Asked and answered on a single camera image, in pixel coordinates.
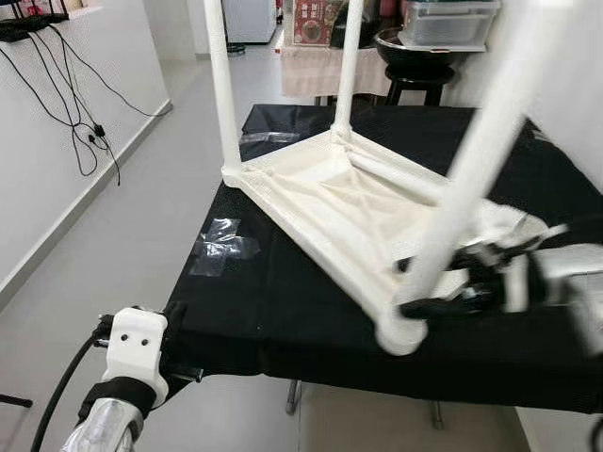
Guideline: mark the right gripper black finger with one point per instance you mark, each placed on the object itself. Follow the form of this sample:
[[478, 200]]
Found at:
[[438, 308], [408, 265]]

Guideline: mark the cream plastic table top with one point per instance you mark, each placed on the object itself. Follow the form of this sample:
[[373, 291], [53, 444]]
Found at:
[[330, 207]]

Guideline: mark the black tablecloth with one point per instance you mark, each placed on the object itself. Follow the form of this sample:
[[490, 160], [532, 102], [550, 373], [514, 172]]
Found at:
[[283, 320]]

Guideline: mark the clear plastic sheet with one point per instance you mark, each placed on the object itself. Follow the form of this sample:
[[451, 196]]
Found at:
[[224, 247]]

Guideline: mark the black round stool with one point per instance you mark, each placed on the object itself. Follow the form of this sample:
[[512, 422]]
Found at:
[[419, 89]]

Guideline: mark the black floor rod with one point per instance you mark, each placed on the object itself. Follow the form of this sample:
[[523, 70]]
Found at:
[[14, 401]]

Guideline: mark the beige table cover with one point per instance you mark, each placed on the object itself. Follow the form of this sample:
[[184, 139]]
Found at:
[[316, 73]]

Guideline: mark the black bag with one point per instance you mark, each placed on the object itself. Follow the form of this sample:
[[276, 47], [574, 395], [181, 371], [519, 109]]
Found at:
[[377, 24]]

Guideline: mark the clear storage box green lid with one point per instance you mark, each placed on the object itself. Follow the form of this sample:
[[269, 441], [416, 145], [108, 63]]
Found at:
[[450, 24]]

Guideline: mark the black round floor stand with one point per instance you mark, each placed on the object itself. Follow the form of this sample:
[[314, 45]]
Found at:
[[236, 48]]

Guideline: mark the white appliance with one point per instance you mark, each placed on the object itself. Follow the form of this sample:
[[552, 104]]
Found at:
[[250, 19]]

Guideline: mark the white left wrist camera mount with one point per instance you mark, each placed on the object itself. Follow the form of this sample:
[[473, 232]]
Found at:
[[137, 348]]

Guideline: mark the grey metal folding table frame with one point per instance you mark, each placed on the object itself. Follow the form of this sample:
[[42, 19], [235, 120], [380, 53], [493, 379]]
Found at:
[[293, 395]]

